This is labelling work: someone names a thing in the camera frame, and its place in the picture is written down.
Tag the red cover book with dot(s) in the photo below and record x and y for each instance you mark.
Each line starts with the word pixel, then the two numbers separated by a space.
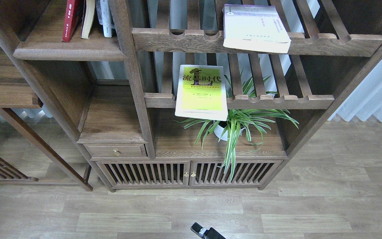
pixel 73 13

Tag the upright white book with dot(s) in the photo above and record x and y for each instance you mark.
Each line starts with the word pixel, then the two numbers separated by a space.
pixel 106 18

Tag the dark wooden bookshelf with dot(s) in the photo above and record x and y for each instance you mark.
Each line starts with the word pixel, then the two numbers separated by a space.
pixel 118 93

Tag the yellow green cover book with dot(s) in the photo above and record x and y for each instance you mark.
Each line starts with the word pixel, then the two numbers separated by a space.
pixel 201 93

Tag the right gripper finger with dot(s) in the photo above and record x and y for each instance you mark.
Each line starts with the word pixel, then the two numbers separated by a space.
pixel 204 233

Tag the upright tan book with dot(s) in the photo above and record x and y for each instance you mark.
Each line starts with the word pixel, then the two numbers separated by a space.
pixel 88 18

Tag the green spider plant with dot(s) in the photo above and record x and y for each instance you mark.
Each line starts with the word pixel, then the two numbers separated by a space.
pixel 259 118

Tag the white cover book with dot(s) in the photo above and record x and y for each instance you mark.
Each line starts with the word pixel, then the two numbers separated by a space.
pixel 257 28

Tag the brass drawer knob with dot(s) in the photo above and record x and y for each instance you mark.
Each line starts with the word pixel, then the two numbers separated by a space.
pixel 116 152

